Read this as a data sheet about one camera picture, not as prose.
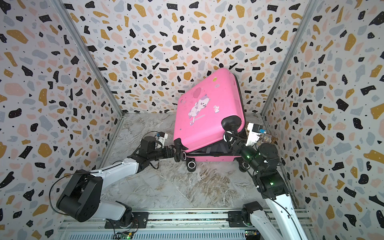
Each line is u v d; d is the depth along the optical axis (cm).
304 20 75
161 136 80
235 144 57
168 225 73
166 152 77
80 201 42
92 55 88
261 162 53
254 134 56
